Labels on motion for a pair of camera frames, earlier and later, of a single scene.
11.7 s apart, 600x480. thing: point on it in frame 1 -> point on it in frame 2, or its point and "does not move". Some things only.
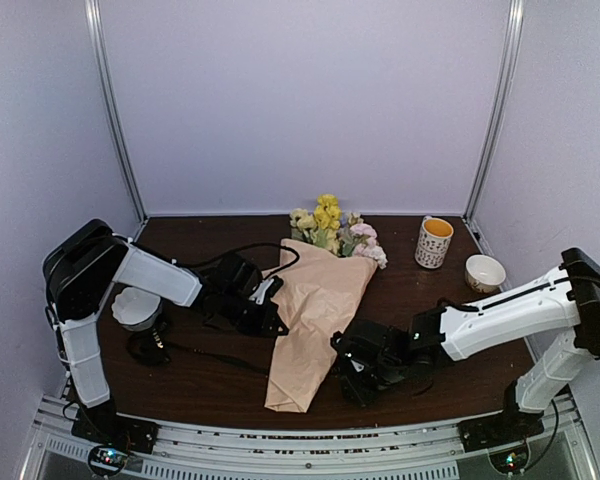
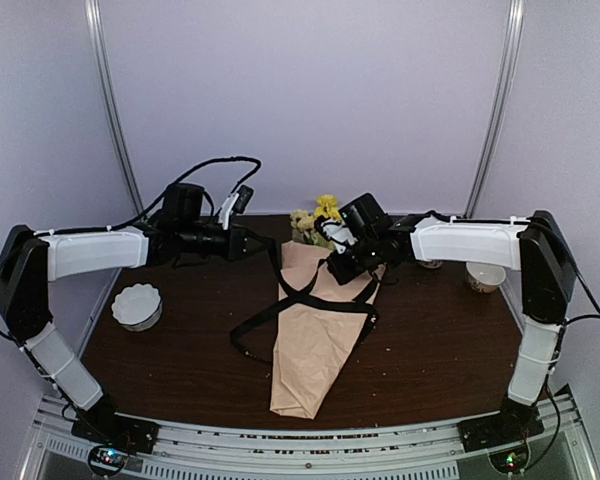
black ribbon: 149,345 -> 301,297
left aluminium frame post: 94,27 does not move
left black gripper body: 247,320 -> 192,242
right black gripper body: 387,376 -> 367,258
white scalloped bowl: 136,309 does not move
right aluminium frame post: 516,11 does not move
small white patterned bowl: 484,273 does not move
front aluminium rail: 561,450 does not move
